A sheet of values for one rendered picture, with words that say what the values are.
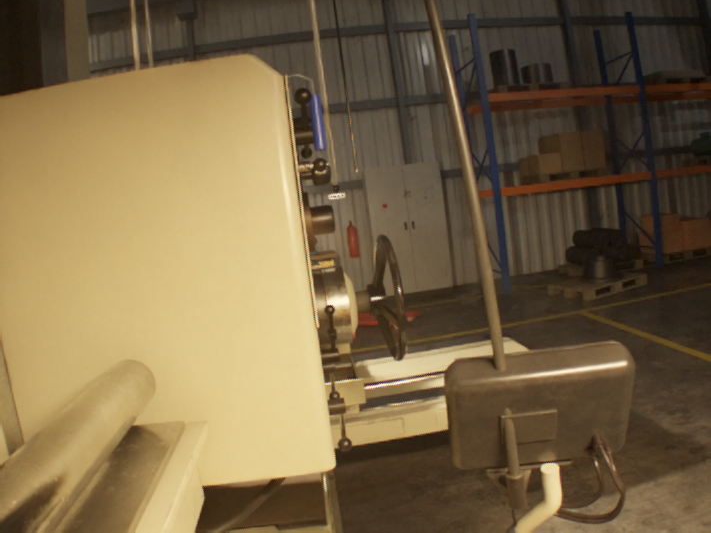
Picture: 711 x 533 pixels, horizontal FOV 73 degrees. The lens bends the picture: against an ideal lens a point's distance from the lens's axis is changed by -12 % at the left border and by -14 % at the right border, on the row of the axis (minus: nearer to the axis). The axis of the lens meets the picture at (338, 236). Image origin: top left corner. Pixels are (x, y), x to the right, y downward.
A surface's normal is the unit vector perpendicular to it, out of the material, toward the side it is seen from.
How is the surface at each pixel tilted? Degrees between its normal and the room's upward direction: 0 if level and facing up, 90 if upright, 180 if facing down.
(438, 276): 90
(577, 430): 109
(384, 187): 90
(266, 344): 90
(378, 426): 90
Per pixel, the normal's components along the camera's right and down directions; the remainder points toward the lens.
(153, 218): 0.08, 0.05
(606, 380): -0.13, 0.40
